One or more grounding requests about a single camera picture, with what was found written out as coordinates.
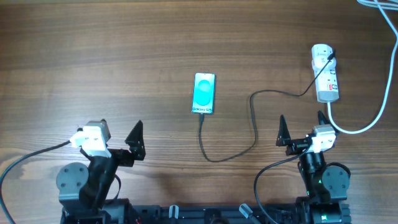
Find white cables at corner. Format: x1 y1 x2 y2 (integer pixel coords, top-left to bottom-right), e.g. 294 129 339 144
356 0 398 12

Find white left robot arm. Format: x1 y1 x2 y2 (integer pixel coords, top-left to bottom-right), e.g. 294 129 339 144
56 119 146 223

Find white power strip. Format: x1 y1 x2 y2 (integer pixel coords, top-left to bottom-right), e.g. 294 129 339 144
312 44 339 103

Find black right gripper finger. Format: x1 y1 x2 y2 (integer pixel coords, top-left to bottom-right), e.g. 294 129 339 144
276 115 291 147
317 110 340 136

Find light blue smartphone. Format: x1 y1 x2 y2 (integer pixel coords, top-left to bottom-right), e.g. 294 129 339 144
192 73 216 114

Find black charging cable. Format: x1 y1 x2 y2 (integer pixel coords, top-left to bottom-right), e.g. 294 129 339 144
198 51 337 164

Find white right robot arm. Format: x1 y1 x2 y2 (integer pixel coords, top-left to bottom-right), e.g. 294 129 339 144
276 111 352 224

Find white power strip cord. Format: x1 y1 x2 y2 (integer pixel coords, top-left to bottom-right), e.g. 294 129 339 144
326 0 398 135

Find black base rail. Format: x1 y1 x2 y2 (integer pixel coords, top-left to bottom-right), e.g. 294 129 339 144
132 203 352 224

